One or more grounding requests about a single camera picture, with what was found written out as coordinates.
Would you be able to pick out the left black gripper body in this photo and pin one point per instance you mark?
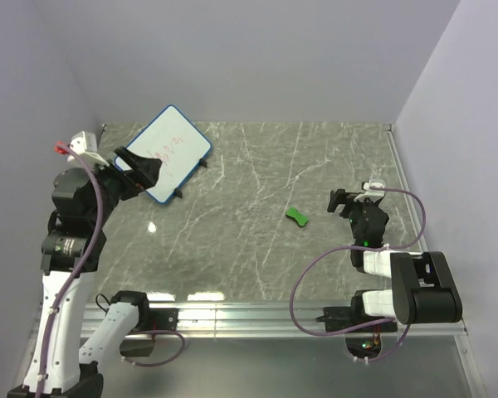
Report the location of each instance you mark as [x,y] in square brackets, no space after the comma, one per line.
[112,186]

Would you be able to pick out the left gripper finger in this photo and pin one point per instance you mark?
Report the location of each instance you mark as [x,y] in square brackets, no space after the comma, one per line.
[143,172]
[121,164]

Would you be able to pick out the aluminium rail frame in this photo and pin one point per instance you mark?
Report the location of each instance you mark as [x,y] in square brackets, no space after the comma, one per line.
[249,283]

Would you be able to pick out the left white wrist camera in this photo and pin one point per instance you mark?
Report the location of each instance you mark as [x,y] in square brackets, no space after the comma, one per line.
[84,144]

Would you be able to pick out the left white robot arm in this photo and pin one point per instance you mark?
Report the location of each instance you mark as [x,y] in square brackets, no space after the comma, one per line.
[63,366]

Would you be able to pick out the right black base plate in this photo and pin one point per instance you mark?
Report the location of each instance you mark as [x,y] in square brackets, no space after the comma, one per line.
[337,318]

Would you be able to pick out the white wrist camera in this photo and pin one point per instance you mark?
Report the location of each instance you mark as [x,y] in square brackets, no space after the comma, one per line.
[84,144]
[372,190]

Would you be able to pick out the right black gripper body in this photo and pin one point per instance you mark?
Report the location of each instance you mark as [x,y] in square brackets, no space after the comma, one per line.
[355,216]

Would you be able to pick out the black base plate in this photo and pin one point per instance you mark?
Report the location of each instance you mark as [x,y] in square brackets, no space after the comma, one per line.
[157,319]
[337,318]

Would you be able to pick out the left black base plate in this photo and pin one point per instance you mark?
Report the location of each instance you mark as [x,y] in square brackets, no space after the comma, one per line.
[157,319]

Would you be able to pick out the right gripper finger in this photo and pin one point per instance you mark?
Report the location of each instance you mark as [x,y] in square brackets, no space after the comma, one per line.
[337,198]
[344,201]

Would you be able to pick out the green whiteboard eraser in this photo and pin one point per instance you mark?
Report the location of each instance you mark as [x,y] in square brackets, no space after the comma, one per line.
[293,214]

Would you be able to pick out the blue framed whiteboard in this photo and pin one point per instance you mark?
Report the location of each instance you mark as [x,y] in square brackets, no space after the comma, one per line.
[180,146]

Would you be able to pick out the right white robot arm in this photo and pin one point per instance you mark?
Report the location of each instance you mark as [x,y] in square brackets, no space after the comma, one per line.
[422,289]

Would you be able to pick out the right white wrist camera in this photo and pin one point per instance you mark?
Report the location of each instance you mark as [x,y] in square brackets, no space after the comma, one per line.
[372,190]

